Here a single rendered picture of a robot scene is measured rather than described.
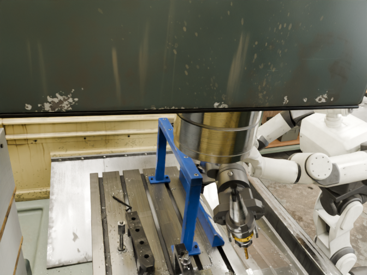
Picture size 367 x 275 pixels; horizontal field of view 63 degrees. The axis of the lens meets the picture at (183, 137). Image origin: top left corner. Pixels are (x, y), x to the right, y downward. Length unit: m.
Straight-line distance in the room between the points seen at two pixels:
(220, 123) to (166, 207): 0.86
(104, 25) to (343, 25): 0.32
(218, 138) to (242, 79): 0.13
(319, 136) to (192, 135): 0.78
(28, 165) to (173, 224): 0.89
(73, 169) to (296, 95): 1.39
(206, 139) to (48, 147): 1.29
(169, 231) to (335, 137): 0.71
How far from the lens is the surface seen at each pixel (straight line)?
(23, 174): 1.81
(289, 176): 0.93
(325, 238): 1.72
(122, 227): 1.05
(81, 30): 0.36
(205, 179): 0.94
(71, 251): 1.51
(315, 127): 1.25
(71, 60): 0.36
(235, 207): 0.64
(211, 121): 0.49
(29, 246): 1.67
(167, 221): 1.25
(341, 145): 1.17
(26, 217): 1.83
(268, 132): 1.40
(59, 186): 1.65
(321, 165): 0.95
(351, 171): 1.03
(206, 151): 0.51
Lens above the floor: 1.74
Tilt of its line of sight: 27 degrees down
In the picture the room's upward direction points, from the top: 6 degrees clockwise
